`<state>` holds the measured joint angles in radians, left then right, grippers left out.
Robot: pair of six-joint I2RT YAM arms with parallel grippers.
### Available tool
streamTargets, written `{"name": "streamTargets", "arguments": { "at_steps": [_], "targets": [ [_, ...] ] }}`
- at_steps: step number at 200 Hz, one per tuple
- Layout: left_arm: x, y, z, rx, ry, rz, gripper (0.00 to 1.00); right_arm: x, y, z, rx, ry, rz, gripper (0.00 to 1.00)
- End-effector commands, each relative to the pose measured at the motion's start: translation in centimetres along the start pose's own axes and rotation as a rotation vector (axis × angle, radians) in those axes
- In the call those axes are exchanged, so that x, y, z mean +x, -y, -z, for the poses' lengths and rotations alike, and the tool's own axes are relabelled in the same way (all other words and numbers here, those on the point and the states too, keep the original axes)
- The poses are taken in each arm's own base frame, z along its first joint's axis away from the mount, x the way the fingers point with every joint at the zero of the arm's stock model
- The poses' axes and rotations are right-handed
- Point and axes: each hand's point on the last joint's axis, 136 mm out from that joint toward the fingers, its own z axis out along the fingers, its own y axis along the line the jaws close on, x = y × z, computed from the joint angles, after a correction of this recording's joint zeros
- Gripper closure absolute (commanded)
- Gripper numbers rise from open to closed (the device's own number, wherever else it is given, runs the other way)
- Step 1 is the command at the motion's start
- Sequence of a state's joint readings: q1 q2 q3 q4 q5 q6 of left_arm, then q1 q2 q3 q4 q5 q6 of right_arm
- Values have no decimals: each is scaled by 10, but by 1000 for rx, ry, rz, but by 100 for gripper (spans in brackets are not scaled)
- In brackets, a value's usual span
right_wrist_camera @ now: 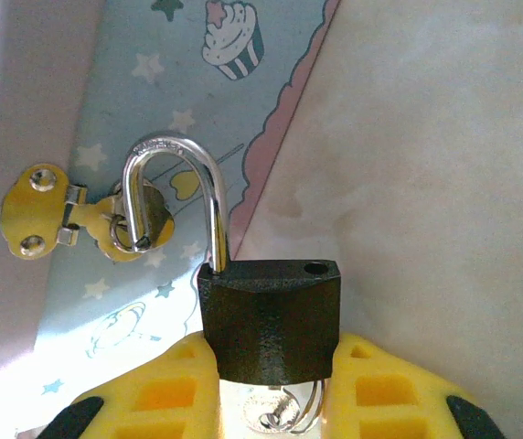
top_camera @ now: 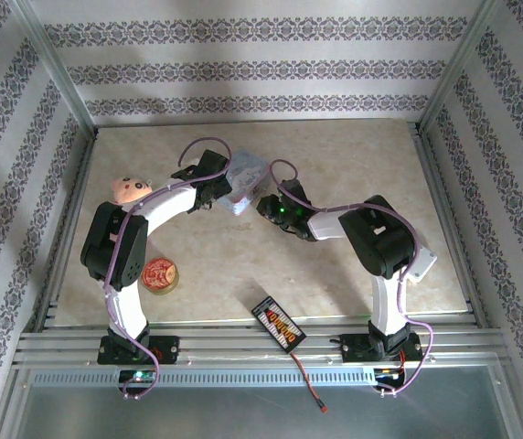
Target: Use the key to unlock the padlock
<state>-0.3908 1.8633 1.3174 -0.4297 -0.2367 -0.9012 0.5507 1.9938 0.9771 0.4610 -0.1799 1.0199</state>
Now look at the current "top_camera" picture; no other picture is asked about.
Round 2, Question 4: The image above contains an aluminium corner post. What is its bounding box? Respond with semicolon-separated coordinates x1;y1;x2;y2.
12;0;99;134
416;0;504;134

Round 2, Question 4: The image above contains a right controller board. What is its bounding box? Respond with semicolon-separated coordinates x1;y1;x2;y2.
373;365;404;382

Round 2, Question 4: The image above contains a round red gold tin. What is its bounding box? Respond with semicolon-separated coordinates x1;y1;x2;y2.
141;257;181;296

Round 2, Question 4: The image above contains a red black wire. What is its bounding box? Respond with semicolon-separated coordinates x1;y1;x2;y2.
290;350;329;415

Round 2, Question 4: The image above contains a left controller board green light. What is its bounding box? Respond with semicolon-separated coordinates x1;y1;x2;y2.
119;369;157;384

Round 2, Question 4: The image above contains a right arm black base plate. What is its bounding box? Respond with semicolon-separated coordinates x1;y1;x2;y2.
329;333;424;365

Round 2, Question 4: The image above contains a slotted grey cable duct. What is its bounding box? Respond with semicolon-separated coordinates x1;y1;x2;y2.
27;368;500;388

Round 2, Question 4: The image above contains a black orange printed circuit device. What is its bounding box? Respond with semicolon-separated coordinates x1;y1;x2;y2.
251;295;307;354

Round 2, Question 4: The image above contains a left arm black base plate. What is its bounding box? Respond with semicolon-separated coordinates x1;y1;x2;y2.
97;335;181;366

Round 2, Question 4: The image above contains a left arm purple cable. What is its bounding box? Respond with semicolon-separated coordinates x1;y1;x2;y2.
103;135;235;402

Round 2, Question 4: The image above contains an aluminium frame rail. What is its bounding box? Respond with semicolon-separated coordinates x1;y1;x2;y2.
12;319;512;368

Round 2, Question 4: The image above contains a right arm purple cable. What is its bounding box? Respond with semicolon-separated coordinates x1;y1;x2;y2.
268;158;436;400

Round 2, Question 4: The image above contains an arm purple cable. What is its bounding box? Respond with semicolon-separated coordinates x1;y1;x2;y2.
268;158;436;400
103;135;235;402

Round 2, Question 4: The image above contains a pink plush toy doll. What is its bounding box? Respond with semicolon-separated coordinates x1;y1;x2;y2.
112;177;155;205

